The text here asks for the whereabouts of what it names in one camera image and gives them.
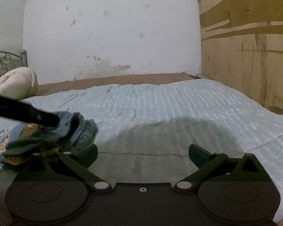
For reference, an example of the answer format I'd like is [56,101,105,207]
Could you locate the blue orange patterned pants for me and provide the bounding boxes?
[0,111,98,169]

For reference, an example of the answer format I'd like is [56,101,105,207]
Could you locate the cream rolled pillow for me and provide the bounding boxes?
[0,67,39,101]

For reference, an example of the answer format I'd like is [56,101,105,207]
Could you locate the metal headboard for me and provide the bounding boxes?
[0,50,28,77]

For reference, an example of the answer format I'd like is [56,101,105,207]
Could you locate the light blue quilted bedspread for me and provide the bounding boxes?
[26,80,283,222]

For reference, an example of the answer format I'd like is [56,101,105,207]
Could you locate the brown wooden bed frame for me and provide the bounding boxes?
[36,73,199,96]

